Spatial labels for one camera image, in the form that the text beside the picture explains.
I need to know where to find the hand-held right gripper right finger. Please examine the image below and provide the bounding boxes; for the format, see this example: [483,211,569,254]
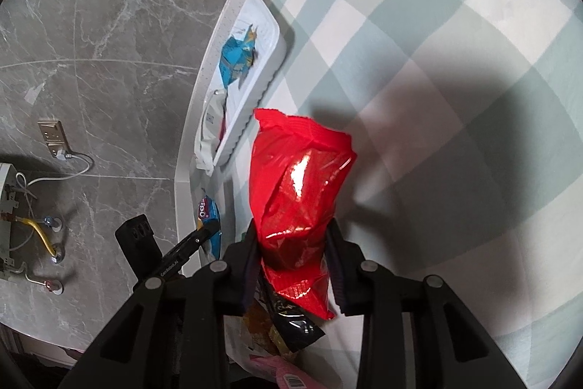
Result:
[325,218,524,389]

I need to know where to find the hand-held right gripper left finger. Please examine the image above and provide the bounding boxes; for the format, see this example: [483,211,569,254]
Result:
[59,229,263,389]

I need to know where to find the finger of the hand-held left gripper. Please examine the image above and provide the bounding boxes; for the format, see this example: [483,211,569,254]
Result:
[133,221,220,292]

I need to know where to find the blue round-print snack packet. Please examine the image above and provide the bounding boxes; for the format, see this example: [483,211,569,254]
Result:
[195,188,222,257]

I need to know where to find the plain red snack bag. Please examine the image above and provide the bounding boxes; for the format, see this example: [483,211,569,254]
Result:
[250,107,357,320]

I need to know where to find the white plastic tray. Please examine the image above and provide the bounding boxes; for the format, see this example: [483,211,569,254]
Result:
[195,0,294,171]

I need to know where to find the orange snack packet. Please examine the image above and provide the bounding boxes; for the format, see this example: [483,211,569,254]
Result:
[241,280,297,359]

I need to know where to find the black snack packet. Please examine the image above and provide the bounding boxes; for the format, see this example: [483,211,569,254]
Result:
[261,273,326,354]

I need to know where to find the pink snack packet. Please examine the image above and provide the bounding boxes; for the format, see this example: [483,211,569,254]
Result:
[248,355,320,389]

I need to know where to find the white snack packet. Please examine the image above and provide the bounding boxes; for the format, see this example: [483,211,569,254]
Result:
[196,88,228,175]

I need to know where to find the green checked tablecloth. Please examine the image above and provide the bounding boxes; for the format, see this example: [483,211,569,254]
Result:
[180,0,583,389]

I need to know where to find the white power cable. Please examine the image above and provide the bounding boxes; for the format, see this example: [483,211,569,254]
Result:
[17,149,94,187]

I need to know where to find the yellow hose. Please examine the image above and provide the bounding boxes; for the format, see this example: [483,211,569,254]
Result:
[17,217,59,257]

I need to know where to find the white wall appliance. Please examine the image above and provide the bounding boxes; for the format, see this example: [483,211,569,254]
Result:
[0,162,29,281]

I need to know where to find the wall socket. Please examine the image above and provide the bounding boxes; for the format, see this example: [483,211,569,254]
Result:
[37,118,74,160]

